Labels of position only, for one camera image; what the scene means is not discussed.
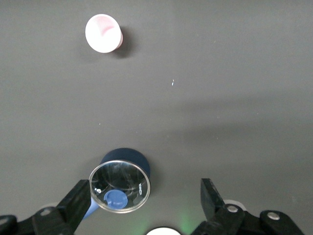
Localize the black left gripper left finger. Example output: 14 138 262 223
0 179 92 235

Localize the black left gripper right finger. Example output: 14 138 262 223
190 178 306 235

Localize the pink plastic cup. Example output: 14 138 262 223
85 14 124 54

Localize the glass lid with blue knob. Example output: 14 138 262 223
88 160 151 214

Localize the dark blue saucepan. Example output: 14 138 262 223
82 147 151 220

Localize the dark grey table mat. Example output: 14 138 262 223
0 0 313 235

